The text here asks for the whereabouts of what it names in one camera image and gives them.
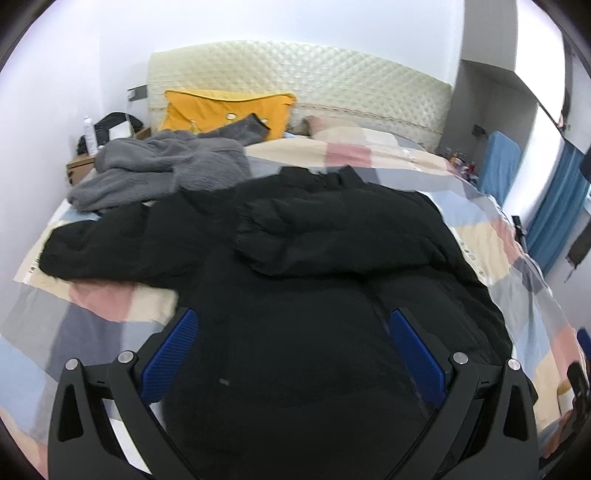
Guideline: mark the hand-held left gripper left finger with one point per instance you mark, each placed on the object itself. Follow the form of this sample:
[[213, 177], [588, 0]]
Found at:
[[171, 355]]

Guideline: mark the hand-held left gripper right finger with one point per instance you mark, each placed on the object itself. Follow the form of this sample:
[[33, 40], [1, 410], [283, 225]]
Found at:
[[418, 355]]

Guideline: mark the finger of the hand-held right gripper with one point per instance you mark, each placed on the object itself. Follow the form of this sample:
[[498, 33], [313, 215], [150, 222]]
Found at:
[[583, 342]]

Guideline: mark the black jacket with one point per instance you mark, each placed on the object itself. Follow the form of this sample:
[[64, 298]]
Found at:
[[300, 277]]

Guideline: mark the pastel checked duvet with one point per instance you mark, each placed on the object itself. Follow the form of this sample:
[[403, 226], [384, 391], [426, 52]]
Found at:
[[475, 240]]

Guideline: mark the black desk device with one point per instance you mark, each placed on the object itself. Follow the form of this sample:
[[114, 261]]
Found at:
[[517, 227]]

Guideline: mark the blue curtain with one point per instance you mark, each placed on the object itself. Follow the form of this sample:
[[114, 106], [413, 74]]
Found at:
[[556, 207]]

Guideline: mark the grey fleece garment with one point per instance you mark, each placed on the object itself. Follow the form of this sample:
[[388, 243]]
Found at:
[[161, 161]]

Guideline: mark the row of small bottles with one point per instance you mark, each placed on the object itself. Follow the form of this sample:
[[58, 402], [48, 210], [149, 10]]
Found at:
[[461, 164]]

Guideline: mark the wooden nightstand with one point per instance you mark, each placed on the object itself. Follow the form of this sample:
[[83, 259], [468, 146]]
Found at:
[[78, 168]]

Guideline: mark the white box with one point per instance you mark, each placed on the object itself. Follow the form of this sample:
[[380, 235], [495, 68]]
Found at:
[[121, 132]]

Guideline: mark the clear plastic bottle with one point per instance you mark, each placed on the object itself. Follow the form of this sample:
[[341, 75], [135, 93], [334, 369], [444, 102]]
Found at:
[[90, 136]]

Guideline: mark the dark grey garment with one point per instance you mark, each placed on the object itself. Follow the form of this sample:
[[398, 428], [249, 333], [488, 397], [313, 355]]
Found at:
[[240, 129]]

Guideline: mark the black bag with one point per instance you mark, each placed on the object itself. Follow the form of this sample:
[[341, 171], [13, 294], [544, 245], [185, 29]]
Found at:
[[111, 121]]

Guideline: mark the pink pillow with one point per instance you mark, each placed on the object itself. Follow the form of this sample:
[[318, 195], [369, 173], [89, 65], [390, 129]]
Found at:
[[323, 124]]

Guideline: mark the yellow pillow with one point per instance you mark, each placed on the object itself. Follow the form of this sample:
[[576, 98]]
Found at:
[[207, 108]]

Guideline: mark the cream quilted headboard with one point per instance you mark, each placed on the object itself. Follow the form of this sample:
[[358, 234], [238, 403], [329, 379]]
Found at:
[[300, 74]]

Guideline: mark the grey wardrobe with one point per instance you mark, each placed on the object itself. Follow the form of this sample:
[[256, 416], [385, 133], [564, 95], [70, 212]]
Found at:
[[489, 37]]

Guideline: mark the grey wall socket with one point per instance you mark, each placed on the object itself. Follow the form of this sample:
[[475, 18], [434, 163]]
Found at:
[[478, 130], [137, 93]]

